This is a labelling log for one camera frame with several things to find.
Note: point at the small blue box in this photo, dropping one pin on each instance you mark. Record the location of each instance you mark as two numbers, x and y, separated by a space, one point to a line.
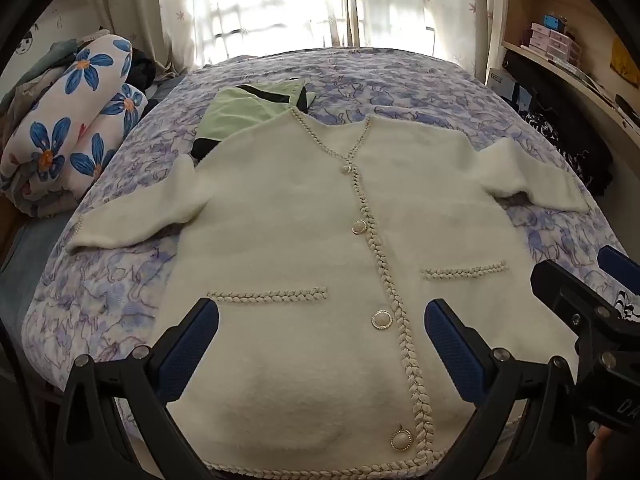
554 21

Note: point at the black hanging clothing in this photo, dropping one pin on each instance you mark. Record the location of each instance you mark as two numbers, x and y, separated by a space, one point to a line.
575 125

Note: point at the blue flower print quilt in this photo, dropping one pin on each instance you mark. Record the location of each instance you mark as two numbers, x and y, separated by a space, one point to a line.
60 130

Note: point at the purple floral bed blanket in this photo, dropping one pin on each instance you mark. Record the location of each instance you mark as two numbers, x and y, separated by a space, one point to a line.
115 290

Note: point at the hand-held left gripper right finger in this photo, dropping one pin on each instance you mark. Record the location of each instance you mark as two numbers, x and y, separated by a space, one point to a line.
452 345

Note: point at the white knit cardigan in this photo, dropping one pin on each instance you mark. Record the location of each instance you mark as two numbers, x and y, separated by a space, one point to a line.
300 260

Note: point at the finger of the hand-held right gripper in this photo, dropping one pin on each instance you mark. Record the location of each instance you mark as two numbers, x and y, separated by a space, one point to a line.
565 295
620 265

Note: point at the dark clothes pile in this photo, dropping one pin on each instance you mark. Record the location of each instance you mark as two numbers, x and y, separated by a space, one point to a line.
145 70

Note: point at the stack of pink boxes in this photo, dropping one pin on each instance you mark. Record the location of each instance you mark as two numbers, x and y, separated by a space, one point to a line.
552 42

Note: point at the black white patterned cloth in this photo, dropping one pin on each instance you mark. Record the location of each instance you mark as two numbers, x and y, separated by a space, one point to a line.
627 305

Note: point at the white and blue box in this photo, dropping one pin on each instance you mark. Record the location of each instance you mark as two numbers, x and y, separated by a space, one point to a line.
505 85

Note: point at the wooden shelf unit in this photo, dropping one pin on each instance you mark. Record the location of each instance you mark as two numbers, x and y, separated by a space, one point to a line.
595 15

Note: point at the person's right hand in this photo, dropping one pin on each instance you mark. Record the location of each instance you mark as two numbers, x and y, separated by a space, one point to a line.
597 462

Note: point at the sheer leaf print curtain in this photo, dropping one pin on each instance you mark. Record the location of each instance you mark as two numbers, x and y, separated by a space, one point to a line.
415 5
250 5

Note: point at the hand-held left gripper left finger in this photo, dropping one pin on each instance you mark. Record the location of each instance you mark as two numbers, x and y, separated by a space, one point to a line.
192 345

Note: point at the yellow cloth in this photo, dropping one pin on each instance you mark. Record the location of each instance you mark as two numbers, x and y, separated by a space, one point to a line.
626 62

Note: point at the green and black garment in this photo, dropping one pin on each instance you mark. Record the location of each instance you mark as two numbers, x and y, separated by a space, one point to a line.
235 110

